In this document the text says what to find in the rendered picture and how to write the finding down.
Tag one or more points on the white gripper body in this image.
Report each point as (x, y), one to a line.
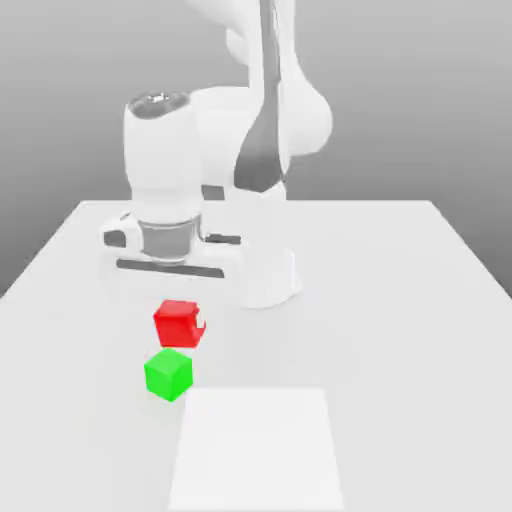
(172, 284)

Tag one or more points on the small red cube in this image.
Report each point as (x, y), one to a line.
(176, 326)

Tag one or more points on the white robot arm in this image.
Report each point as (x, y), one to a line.
(164, 160)

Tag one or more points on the small green cube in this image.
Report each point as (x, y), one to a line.
(168, 374)

